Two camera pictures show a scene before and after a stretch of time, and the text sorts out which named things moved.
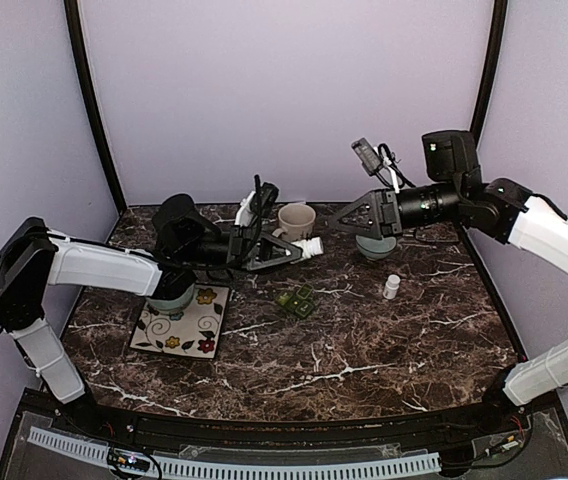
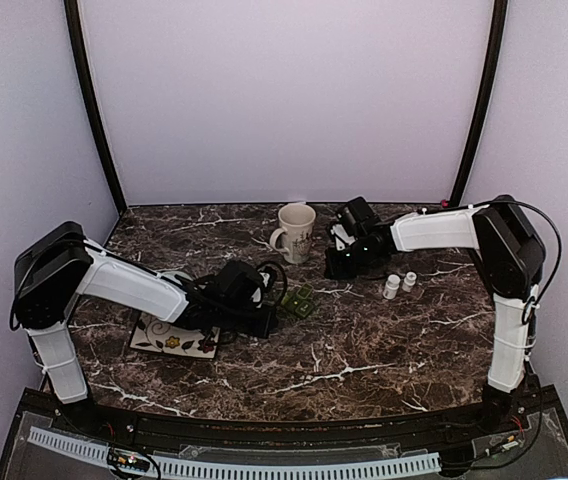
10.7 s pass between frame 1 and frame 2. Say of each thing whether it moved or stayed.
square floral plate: stayed
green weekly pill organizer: stayed
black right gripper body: moved
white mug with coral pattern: stayed
